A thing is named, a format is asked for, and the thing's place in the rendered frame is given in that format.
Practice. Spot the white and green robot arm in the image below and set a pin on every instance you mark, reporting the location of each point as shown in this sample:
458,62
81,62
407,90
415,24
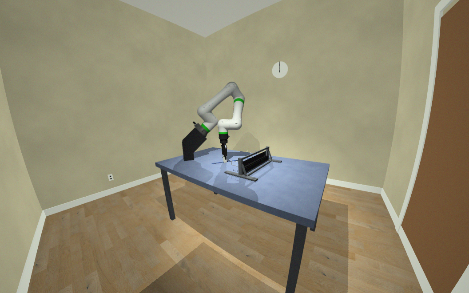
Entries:
210,121

